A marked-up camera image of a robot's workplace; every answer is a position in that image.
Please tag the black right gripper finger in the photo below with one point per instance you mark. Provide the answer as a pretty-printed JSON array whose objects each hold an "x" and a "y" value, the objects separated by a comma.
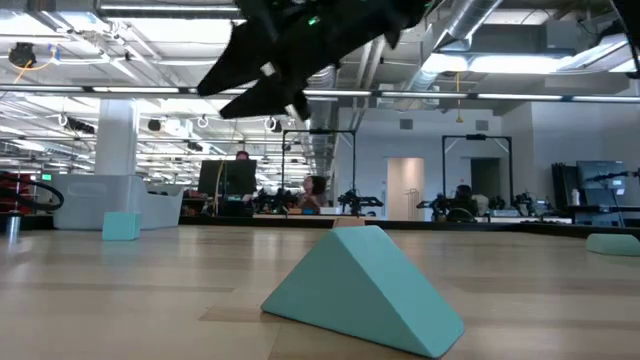
[
  {"x": 245, "y": 57},
  {"x": 280, "y": 92}
]

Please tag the small tan block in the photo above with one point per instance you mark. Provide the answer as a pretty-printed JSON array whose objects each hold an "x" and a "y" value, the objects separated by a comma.
[{"x": 348, "y": 222}]

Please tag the teal cube block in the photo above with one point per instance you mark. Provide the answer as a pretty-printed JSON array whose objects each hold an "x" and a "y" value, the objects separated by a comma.
[{"x": 121, "y": 226}]

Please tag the teal triangular prism block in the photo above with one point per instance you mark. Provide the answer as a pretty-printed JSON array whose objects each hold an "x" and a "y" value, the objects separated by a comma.
[{"x": 360, "y": 290}]

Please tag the green rounded block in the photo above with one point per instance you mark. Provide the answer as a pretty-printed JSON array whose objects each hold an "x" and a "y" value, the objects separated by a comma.
[{"x": 615, "y": 245}]

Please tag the black background robot arm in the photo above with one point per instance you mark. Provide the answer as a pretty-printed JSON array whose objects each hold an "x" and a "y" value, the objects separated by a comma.
[
  {"x": 432, "y": 204},
  {"x": 525, "y": 202},
  {"x": 360, "y": 201}
]

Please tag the person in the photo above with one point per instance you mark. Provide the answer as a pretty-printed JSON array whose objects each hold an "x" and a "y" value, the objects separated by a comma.
[
  {"x": 314, "y": 189},
  {"x": 242, "y": 156},
  {"x": 465, "y": 197}
]

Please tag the black computer monitor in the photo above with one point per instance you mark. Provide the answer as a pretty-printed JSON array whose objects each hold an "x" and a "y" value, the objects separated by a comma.
[{"x": 235, "y": 177}]

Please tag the long ceiling light bar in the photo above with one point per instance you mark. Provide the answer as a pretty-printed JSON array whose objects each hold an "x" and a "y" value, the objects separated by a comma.
[{"x": 125, "y": 89}]

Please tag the white column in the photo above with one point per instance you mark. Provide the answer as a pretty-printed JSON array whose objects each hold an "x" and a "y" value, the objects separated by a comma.
[{"x": 116, "y": 135}]

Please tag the white plastic bin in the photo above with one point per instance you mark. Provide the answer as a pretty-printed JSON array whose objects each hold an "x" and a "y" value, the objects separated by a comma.
[{"x": 100, "y": 200}]

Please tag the black office chair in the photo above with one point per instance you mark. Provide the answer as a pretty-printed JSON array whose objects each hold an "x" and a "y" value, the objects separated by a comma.
[{"x": 460, "y": 215}]

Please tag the metal cylinder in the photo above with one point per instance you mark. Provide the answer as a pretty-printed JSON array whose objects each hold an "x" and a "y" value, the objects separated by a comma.
[{"x": 13, "y": 224}]

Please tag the white bottle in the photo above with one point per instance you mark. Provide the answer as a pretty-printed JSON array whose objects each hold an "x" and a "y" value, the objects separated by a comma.
[{"x": 575, "y": 197}]

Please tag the silver ventilation duct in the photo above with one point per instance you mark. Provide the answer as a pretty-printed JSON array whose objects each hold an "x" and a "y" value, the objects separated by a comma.
[{"x": 322, "y": 77}]

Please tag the black frame stand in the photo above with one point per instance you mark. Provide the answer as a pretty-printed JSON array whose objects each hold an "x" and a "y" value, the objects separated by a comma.
[
  {"x": 283, "y": 165},
  {"x": 443, "y": 165}
]

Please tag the dark wall monitor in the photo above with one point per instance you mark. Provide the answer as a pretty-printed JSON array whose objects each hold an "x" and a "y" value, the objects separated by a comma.
[{"x": 600, "y": 174}]

